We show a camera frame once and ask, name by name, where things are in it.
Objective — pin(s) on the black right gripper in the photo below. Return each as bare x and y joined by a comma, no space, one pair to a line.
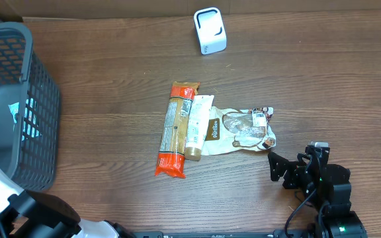
284,166

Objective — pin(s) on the beige bread snack bag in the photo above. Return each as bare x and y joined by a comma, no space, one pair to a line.
232,130

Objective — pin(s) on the white cream tube brown cap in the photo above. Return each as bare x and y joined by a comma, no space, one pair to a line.
197,126

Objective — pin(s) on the orange spaghetti pack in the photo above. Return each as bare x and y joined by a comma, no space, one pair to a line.
171,154

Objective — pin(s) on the light blue snack packet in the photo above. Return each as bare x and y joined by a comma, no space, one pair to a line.
30,124

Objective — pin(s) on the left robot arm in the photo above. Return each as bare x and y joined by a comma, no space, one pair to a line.
24,213

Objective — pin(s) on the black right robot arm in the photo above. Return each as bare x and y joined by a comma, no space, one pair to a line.
325,187

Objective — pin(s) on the white barcode scanner stand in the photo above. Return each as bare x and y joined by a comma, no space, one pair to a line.
210,30

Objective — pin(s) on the grey plastic mesh basket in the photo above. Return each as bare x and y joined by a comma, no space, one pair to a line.
29,162

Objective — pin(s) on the brown cardboard back panel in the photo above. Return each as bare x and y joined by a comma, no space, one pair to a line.
14,10

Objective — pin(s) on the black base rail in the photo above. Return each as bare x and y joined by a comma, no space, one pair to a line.
217,234

